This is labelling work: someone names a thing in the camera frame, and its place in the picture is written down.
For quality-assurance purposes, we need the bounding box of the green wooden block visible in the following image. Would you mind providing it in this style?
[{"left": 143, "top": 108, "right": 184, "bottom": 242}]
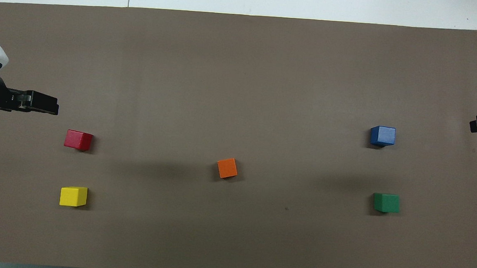
[{"left": 373, "top": 192, "right": 401, "bottom": 214}]

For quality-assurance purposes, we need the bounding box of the blue wooden block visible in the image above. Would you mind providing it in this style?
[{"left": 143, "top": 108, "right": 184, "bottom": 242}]
[{"left": 370, "top": 125, "right": 397, "bottom": 148}]

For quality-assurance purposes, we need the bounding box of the brown table mat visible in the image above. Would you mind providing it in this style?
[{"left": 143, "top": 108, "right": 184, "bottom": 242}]
[{"left": 0, "top": 0, "right": 477, "bottom": 268}]

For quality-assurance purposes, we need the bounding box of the orange wooden block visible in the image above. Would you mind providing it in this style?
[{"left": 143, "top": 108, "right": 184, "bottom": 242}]
[{"left": 216, "top": 157, "right": 239, "bottom": 180}]

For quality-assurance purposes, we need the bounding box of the red wooden block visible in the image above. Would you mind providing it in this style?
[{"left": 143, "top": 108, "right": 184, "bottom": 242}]
[{"left": 64, "top": 129, "right": 94, "bottom": 152}]

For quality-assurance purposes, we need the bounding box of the yellow wooden block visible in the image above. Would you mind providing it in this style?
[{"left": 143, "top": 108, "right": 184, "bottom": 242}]
[{"left": 59, "top": 186, "right": 88, "bottom": 208}]

